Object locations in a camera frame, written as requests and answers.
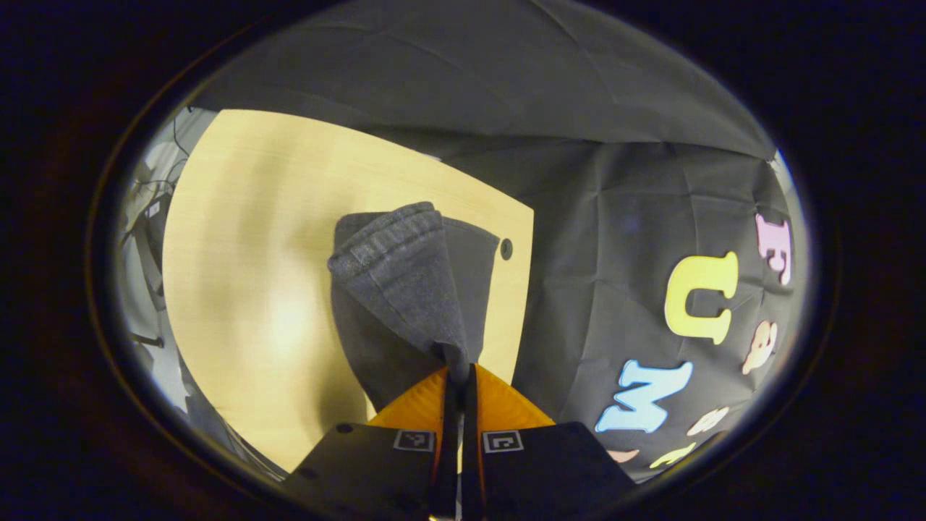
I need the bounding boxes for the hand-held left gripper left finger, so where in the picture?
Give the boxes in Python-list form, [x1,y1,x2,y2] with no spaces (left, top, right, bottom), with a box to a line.
[279,365,458,521]

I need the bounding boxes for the dark jeans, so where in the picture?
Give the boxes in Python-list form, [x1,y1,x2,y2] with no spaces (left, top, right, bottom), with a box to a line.
[327,201,502,413]

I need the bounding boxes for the black backdrop cloth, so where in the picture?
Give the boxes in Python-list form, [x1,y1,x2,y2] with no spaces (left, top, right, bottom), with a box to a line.
[192,0,811,484]

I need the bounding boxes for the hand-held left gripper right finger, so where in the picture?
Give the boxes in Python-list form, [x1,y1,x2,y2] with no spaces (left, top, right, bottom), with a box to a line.
[463,363,637,521]

